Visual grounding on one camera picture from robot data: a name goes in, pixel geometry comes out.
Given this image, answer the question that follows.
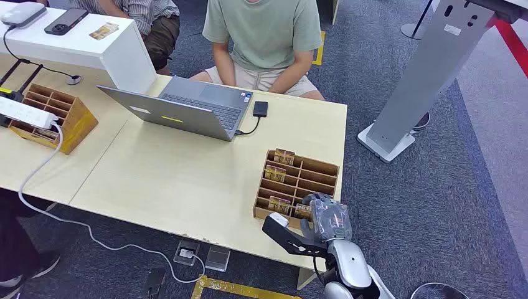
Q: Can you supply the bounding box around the floor socket box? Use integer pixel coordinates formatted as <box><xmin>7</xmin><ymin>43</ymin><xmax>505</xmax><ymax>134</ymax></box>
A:
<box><xmin>172</xmin><ymin>240</ymin><xmax>201</xmax><ymax>267</ymax></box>

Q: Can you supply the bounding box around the silver kiosk stand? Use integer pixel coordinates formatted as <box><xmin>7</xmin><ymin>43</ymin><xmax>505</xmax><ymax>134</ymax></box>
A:
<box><xmin>356</xmin><ymin>0</ymin><xmax>528</xmax><ymax>163</ymax></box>

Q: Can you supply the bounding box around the black metal stand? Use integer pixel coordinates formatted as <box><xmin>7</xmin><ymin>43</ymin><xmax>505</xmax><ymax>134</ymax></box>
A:
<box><xmin>0</xmin><ymin>58</ymin><xmax>45</xmax><ymax>128</ymax></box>

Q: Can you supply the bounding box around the white power strip cable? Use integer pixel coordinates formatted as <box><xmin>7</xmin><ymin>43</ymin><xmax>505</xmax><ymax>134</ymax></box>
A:
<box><xmin>17</xmin><ymin>121</ymin><xmax>206</xmax><ymax>285</ymax></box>

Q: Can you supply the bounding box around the grey flat rounded device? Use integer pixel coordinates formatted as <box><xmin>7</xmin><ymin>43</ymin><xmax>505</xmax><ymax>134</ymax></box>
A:
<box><xmin>0</xmin><ymin>1</ymin><xmax>47</xmax><ymax>29</ymax></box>

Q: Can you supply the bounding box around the person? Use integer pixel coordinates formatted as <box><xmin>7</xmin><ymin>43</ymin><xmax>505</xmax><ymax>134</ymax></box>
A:
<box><xmin>39</xmin><ymin>0</ymin><xmax>181</xmax><ymax>77</ymax></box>
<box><xmin>189</xmin><ymin>0</ymin><xmax>326</xmax><ymax>101</ymax></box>
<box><xmin>0</xmin><ymin>189</ymin><xmax>62</xmax><ymax>299</ymax></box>

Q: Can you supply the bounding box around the yellow floor tape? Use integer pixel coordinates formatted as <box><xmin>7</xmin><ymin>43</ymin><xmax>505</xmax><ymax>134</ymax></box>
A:
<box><xmin>190</xmin><ymin>275</ymin><xmax>304</xmax><ymax>299</ymax></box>
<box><xmin>311</xmin><ymin>30</ymin><xmax>327</xmax><ymax>67</ymax></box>

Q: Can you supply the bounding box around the wooden card organizer tray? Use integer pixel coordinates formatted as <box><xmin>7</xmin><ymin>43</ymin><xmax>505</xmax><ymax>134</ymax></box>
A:
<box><xmin>252</xmin><ymin>149</ymin><xmax>341</xmax><ymax>230</ymax></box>
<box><xmin>8</xmin><ymin>83</ymin><xmax>100</xmax><ymax>156</ymax></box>

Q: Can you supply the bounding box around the white raised counter shelf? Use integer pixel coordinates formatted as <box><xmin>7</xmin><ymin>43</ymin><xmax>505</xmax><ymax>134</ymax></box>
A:
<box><xmin>0</xmin><ymin>3</ymin><xmax>158</xmax><ymax>95</ymax></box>

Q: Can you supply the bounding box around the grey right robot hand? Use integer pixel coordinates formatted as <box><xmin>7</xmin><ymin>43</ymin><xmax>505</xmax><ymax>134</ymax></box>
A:
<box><xmin>299</xmin><ymin>192</ymin><xmax>354</xmax><ymax>244</ymax></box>

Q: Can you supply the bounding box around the black drive cable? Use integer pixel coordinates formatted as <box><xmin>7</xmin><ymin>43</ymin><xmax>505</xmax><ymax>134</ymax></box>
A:
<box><xmin>235</xmin><ymin>116</ymin><xmax>262</xmax><ymax>136</ymax></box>

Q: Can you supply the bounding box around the thin looped floor cable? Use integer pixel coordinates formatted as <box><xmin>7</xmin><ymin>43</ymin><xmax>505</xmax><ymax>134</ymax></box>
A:
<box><xmin>410</xmin><ymin>282</ymin><xmax>471</xmax><ymax>299</ymax></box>

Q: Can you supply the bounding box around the round dark floor base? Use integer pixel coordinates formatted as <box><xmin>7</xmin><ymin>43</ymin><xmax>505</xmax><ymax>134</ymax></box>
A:
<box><xmin>412</xmin><ymin>111</ymin><xmax>431</xmax><ymax>130</ymax></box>

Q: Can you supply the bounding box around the white power strip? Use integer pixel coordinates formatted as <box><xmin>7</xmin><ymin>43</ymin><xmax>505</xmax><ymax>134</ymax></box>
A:
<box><xmin>0</xmin><ymin>95</ymin><xmax>60</xmax><ymax>130</ymax></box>

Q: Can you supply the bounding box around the light wooden desk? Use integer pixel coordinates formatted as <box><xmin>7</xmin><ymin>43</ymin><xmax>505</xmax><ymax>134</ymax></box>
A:
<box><xmin>0</xmin><ymin>52</ymin><xmax>132</xmax><ymax>206</ymax></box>
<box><xmin>68</xmin><ymin>75</ymin><xmax>348</xmax><ymax>291</ymax></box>

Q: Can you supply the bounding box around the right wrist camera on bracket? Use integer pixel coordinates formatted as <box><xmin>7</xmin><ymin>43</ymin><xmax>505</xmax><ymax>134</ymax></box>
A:
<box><xmin>262</xmin><ymin>212</ymin><xmax>329</xmax><ymax>259</ymax></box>

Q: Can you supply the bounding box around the thin black cable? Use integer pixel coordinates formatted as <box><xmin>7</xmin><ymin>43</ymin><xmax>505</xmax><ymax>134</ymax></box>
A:
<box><xmin>2</xmin><ymin>25</ymin><xmax>76</xmax><ymax>79</ymax></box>

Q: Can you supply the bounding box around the stanchion post with base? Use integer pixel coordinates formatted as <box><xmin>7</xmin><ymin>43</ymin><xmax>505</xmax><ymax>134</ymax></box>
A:
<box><xmin>400</xmin><ymin>0</ymin><xmax>434</xmax><ymax>41</ymax></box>

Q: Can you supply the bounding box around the red barrier belt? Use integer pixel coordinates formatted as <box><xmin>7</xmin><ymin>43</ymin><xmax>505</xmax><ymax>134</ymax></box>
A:
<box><xmin>486</xmin><ymin>16</ymin><xmax>528</xmax><ymax>80</ymax></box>

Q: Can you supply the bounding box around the gold patterned card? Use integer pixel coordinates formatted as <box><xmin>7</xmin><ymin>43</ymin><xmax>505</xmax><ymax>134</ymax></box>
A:
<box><xmin>263</xmin><ymin>164</ymin><xmax>287</xmax><ymax>183</ymax></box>
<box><xmin>273</xmin><ymin>148</ymin><xmax>296</xmax><ymax>166</ymax></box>
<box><xmin>268</xmin><ymin>196</ymin><xmax>292</xmax><ymax>215</ymax></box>
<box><xmin>294</xmin><ymin>202</ymin><xmax>313</xmax><ymax>221</ymax></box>
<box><xmin>88</xmin><ymin>22</ymin><xmax>120</xmax><ymax>41</ymax></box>

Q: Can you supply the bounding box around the floor socket lid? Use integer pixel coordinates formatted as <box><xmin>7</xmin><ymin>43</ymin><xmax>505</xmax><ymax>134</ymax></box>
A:
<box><xmin>204</xmin><ymin>245</ymin><xmax>232</xmax><ymax>273</ymax></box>

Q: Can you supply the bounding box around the black external drive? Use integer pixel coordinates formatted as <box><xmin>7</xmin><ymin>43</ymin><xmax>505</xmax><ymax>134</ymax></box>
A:
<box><xmin>252</xmin><ymin>100</ymin><xmax>270</xmax><ymax>118</ymax></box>

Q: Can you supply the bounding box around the grey open laptop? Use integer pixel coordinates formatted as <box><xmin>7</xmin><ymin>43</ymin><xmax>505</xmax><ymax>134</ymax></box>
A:
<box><xmin>96</xmin><ymin>76</ymin><xmax>254</xmax><ymax>143</ymax></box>

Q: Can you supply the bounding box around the black floor plate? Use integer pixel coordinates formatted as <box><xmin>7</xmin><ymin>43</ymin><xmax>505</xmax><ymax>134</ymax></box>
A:
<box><xmin>144</xmin><ymin>267</ymin><xmax>167</xmax><ymax>299</ymax></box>

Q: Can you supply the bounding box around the black smartphone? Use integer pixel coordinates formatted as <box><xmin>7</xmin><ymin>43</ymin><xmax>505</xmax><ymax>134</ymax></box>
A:
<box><xmin>44</xmin><ymin>7</ymin><xmax>90</xmax><ymax>36</ymax></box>

